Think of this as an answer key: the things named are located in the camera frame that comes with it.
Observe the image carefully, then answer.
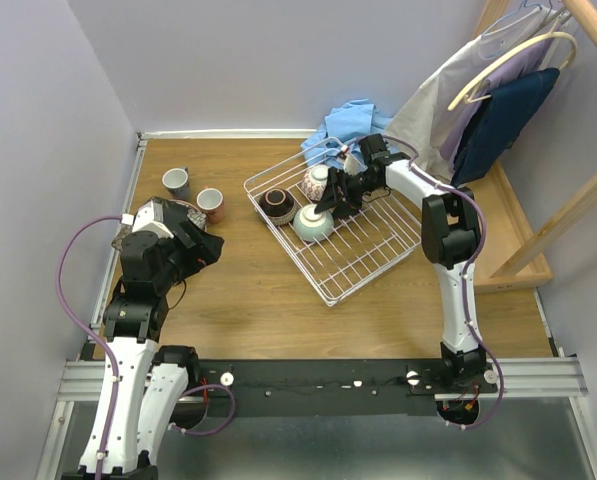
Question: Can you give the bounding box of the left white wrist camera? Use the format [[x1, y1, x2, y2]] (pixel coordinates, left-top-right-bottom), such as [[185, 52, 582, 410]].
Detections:
[[121, 204, 173, 238]]

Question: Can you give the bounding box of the cream clothes hanger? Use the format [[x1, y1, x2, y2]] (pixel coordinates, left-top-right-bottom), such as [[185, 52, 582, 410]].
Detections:
[[447, 30, 579, 112]]

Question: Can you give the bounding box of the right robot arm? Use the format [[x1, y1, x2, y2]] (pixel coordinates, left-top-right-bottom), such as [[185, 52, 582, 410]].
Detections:
[[316, 154, 487, 392]]

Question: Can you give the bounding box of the pink mug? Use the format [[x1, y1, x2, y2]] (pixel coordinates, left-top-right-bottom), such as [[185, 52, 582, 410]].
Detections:
[[196, 188, 226, 224]]

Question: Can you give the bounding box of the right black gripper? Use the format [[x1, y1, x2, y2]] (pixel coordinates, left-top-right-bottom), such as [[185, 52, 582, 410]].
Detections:
[[314, 168, 380, 222]]

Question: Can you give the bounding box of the wooden clothes rack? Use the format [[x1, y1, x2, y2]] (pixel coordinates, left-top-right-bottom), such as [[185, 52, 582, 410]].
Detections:
[[472, 0, 597, 294]]

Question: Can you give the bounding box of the light blue cloth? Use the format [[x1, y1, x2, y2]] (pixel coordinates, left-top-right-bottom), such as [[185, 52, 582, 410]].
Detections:
[[301, 99, 392, 167]]

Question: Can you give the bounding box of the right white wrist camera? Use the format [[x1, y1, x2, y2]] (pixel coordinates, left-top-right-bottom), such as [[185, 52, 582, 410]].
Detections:
[[338, 133, 392, 175]]

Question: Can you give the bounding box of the dark brown bowl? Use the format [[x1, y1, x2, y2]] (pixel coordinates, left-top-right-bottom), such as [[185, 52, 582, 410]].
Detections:
[[257, 188, 299, 226]]

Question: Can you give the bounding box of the light green ribbed bowl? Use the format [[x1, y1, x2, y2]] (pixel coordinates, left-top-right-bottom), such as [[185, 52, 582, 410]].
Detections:
[[292, 204, 334, 242]]

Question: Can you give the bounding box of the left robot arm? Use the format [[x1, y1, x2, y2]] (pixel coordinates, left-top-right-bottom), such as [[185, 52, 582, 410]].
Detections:
[[62, 214, 224, 479]]

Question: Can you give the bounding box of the grey mug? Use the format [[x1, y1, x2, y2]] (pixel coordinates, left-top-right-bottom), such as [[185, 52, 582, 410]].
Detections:
[[162, 167, 191, 201]]

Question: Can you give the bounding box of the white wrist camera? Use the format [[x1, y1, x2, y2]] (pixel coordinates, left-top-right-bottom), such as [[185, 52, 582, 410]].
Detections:
[[338, 133, 392, 175], [121, 204, 173, 238]]

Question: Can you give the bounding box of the navy blue garment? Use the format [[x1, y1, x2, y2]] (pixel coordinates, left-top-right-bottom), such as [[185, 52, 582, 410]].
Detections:
[[451, 68, 560, 187]]

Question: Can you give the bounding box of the red white patterned bowl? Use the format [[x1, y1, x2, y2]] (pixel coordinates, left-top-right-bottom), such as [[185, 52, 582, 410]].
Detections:
[[301, 164, 329, 203]]

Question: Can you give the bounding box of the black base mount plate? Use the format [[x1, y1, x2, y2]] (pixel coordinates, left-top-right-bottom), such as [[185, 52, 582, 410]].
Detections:
[[173, 359, 498, 424]]

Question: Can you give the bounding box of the white wire dish rack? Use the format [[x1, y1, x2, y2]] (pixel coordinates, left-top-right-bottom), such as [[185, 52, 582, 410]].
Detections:
[[244, 138, 421, 306]]

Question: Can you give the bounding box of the lavender shirt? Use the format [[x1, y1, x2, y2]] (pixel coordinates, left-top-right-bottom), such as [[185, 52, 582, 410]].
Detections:
[[440, 34, 559, 164]]

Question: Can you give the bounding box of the blue wire hanger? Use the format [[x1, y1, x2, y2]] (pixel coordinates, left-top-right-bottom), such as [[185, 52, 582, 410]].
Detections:
[[479, 1, 552, 60]]

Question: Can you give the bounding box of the white t-shirt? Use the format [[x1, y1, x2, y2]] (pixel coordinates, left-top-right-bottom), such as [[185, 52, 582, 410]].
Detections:
[[387, 36, 549, 180]]

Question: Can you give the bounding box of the black square plate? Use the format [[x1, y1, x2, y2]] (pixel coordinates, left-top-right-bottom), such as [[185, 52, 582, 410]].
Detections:
[[142, 197, 207, 236]]

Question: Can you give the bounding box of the grey clothes hanger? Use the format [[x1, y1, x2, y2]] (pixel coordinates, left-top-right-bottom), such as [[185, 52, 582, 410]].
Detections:
[[534, 1, 572, 35]]

